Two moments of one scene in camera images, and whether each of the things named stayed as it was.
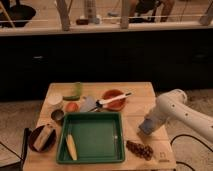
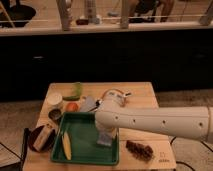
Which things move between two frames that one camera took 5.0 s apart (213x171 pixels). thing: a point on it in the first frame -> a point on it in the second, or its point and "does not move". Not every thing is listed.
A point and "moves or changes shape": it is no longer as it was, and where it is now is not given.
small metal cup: [57, 114] does not move
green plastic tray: [98, 137] does not move
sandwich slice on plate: [43, 137] does not move
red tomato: [71, 107] does not move
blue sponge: [147, 126] moves or changes shape
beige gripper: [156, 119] -> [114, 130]
